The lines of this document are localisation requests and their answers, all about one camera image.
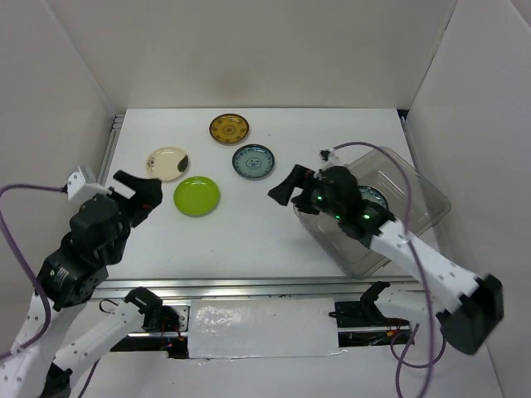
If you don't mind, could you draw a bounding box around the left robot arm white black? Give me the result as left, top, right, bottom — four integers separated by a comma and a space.
1, 168, 164, 397

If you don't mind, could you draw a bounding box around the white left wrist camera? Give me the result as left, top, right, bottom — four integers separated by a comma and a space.
66, 165, 110, 203

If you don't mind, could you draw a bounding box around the yellow patterned plate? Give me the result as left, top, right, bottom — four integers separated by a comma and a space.
208, 113, 250, 145

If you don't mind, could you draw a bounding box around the lime green plate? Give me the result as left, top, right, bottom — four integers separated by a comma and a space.
173, 176, 221, 217

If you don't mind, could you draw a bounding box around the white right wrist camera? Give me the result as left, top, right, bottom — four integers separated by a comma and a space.
315, 148, 343, 178

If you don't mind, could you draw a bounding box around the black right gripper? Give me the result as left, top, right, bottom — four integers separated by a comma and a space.
267, 163, 343, 219

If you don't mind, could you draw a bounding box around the clear plastic bin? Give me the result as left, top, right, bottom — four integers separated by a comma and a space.
294, 148, 451, 279

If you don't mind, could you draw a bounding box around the white front cover panel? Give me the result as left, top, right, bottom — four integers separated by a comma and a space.
188, 298, 339, 359

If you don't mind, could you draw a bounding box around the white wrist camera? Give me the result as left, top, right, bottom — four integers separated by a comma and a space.
66, 165, 110, 203
315, 148, 343, 178

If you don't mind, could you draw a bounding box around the cream plate with dark patch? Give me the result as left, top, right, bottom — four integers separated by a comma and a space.
145, 146, 189, 182

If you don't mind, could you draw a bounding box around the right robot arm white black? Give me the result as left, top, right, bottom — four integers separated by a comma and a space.
268, 165, 504, 355

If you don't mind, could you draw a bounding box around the large blue patterned plate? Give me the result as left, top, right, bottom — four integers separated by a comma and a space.
231, 143, 275, 180

